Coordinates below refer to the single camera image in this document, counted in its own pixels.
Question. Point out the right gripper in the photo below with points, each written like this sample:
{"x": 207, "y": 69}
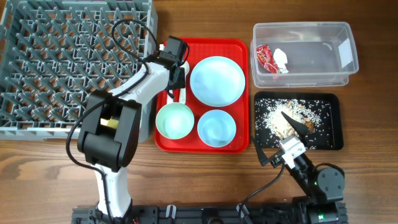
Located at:
{"x": 274, "y": 159}

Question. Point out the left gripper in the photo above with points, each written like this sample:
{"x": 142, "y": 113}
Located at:
{"x": 181, "y": 83}

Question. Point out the cream plastic spoon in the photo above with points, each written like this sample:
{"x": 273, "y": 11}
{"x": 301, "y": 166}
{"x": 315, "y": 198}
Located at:
{"x": 183, "y": 95}

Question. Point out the cream plastic fork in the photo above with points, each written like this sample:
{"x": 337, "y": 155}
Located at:
{"x": 170, "y": 97}

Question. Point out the light blue plate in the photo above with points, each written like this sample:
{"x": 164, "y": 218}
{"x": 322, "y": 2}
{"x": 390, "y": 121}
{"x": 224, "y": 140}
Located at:
{"x": 217, "y": 81}

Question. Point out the green bowl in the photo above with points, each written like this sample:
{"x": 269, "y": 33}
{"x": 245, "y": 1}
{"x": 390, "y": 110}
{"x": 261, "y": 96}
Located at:
{"x": 174, "y": 121}

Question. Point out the light blue bowl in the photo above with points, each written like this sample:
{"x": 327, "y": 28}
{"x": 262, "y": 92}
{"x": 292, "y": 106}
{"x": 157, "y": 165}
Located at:
{"x": 216, "y": 128}

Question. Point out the yellow cup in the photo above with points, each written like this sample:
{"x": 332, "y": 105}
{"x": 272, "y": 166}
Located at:
{"x": 111, "y": 123}

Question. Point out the white napkin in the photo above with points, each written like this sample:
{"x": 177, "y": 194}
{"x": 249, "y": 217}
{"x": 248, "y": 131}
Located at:
{"x": 281, "y": 61}

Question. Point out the red snack wrapper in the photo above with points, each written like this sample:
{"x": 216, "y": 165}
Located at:
{"x": 265, "y": 58}

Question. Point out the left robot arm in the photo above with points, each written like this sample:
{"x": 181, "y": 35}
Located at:
{"x": 109, "y": 132}

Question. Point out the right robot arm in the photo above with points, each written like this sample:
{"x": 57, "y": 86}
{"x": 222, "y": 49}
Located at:
{"x": 322, "y": 184}

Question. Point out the black waste tray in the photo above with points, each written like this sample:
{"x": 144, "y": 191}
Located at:
{"x": 319, "y": 111}

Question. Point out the grey dishwasher rack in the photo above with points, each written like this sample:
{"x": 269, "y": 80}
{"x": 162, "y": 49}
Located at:
{"x": 55, "y": 53}

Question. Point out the red plastic tray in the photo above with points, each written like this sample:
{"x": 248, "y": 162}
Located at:
{"x": 201, "y": 48}

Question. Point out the clear plastic bin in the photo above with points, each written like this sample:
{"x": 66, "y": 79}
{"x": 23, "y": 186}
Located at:
{"x": 318, "y": 54}

